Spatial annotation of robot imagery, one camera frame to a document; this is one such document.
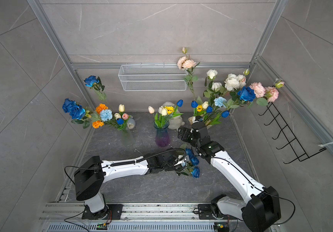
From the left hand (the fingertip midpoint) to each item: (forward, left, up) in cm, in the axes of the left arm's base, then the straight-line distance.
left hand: (176, 154), depth 83 cm
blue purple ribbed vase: (+18, +9, -10) cm, 23 cm away
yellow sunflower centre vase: (+20, +3, +18) cm, 27 cm away
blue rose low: (-8, -11, -7) cm, 15 cm away
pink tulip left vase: (+14, +27, +20) cm, 36 cm away
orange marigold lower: (+7, +40, +22) cm, 46 cm away
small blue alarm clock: (+27, +31, -2) cm, 41 cm away
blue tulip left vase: (+11, +30, +19) cm, 37 cm away
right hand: (+9, -4, +12) cm, 16 cm away
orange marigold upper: (+17, +39, +24) cm, 49 cm away
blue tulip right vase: (+12, -26, +21) cm, 36 cm away
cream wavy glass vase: (+8, -8, +22) cm, 25 cm away
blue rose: (-1, -12, -7) cm, 13 cm away
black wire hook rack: (+3, -52, +21) cm, 56 cm away
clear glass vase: (+17, +33, -7) cm, 38 cm away
